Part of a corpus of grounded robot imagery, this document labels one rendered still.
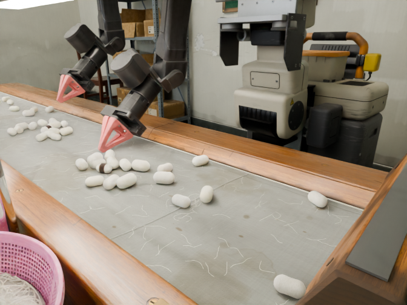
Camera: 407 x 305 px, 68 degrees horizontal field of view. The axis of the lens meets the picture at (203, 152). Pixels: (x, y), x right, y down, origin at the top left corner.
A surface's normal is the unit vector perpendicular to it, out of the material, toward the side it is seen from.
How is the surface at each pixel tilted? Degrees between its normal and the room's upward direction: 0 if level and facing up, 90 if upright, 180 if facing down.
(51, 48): 90
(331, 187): 45
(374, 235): 0
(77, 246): 0
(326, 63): 92
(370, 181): 0
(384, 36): 91
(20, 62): 90
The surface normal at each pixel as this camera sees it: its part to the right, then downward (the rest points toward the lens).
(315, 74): -0.71, 0.29
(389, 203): 0.00, -0.93
